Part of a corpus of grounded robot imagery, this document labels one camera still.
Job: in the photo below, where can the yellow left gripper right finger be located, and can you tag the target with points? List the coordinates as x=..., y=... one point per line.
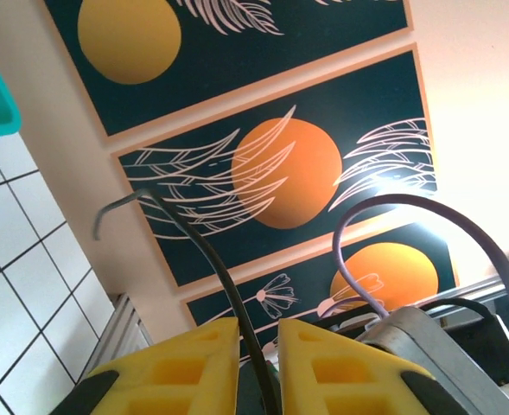
x=336, y=380

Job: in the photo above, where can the aluminium frame post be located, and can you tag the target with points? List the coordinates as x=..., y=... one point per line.
x=487, y=290

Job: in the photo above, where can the aluminium table edge rail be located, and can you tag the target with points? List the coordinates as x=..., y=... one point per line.
x=120, y=333

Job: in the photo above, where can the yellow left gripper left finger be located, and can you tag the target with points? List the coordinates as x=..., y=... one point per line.
x=172, y=376

